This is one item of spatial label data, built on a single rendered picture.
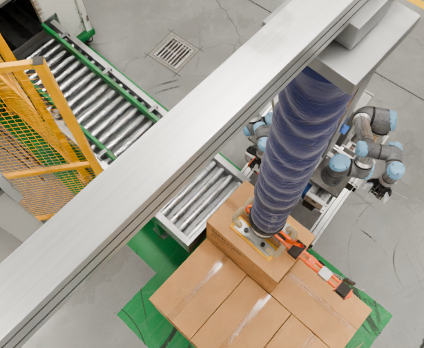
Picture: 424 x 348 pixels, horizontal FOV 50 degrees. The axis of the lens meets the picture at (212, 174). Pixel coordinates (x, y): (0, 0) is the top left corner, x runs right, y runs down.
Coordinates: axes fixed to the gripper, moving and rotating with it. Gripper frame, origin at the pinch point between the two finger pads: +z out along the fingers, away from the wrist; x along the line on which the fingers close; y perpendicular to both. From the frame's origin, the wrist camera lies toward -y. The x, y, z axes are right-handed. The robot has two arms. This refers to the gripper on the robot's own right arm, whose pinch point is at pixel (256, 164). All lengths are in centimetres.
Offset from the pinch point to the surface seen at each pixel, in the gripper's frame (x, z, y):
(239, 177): 3, 48, -13
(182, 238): -61, 48, -12
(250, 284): -52, 53, 45
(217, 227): -46.2, 13.4, 7.1
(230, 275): -57, 53, 30
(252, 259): -46, 13, 38
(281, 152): -37, -116, 30
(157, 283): -93, 108, -15
